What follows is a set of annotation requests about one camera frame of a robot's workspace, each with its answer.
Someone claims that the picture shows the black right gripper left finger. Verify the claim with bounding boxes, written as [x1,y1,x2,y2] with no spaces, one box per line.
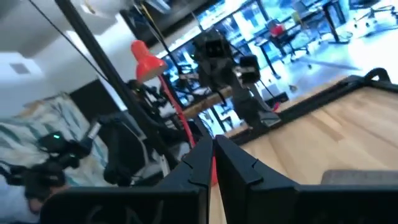
[39,138,214,224]

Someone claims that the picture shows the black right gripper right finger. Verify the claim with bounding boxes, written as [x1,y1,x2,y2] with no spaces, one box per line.
[216,135,398,224]

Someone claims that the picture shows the grey box lid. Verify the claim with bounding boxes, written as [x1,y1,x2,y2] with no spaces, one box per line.
[320,169,398,187]

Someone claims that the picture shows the red chair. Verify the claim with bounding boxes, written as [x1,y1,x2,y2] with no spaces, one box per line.
[268,21,287,39]

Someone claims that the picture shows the wooden background tabletop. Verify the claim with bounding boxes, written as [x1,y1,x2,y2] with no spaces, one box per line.
[182,86,234,119]

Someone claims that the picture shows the red desk lamp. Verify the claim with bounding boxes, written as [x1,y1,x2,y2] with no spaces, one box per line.
[130,39,218,187]

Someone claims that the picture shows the teal patterned white cloth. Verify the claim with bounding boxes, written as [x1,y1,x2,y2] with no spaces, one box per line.
[0,93,109,187]

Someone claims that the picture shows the black upright frame post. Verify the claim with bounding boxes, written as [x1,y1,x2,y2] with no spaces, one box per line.
[54,0,187,169]

